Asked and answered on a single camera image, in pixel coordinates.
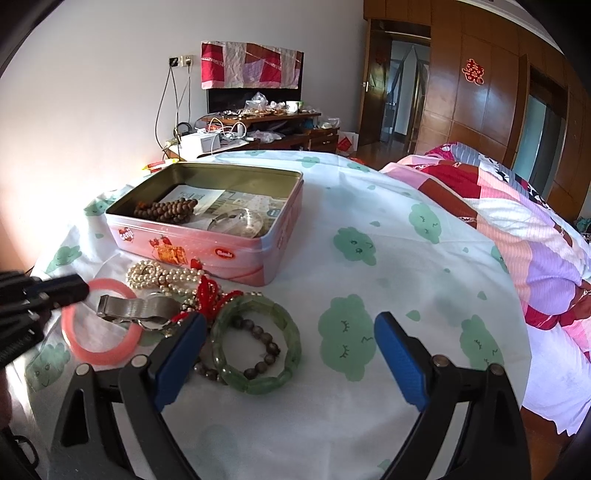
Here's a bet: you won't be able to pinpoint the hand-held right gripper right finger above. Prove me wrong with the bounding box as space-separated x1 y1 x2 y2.
374 311 529 480

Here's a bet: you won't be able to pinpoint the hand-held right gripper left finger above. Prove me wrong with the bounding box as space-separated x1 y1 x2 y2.
50 313 208 480

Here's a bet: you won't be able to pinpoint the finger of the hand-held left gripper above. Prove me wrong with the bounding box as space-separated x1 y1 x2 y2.
28 275 90 309

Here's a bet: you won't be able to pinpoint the silver metal keychain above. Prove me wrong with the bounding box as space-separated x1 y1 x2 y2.
95 294 184 333

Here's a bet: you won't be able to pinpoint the red beaded string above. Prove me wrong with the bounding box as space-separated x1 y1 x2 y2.
173 272 246 334

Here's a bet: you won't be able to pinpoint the pink bangle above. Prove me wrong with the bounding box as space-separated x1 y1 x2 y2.
61 278 140 366

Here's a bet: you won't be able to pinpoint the dark bead bracelet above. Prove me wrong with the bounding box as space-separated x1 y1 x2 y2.
193 316 282 382

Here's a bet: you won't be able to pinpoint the white pearl necklace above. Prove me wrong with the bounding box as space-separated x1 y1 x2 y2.
127 259 223 302

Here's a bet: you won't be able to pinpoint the green jade bracelet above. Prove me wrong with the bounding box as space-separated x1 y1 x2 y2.
211 295 302 396

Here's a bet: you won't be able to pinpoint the pink tin box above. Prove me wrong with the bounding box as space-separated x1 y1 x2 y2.
105 161 304 287

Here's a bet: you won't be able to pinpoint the white green-patterned bed sheet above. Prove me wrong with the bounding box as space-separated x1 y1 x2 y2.
23 148 528 480

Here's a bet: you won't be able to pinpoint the printed paper booklet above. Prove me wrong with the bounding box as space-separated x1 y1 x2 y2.
159 185 283 223

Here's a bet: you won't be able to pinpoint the pink patchwork quilt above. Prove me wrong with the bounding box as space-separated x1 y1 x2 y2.
379 142 591 363

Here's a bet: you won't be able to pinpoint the white box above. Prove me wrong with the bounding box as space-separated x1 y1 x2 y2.
177 132 223 156

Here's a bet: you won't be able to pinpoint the cluttered wooden desk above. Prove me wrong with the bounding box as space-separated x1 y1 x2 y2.
165 111 343 161

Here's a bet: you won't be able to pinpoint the black television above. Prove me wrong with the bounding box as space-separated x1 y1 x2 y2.
206 84 304 114

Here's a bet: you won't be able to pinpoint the wooden wardrobe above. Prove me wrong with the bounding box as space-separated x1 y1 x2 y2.
364 0 591 224

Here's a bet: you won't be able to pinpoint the wooden door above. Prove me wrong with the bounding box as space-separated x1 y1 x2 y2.
357 17 394 149

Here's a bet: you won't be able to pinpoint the red patchwork television cover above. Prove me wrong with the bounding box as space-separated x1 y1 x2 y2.
200 41 305 90

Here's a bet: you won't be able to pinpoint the red paper-cut sticker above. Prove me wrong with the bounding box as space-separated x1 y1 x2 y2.
462 58 485 85

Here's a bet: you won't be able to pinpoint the brown wooden bead bracelet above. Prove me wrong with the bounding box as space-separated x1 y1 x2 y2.
134 198 200 225

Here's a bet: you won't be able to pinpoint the hanging power cables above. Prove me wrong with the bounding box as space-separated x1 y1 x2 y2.
154 66 193 149

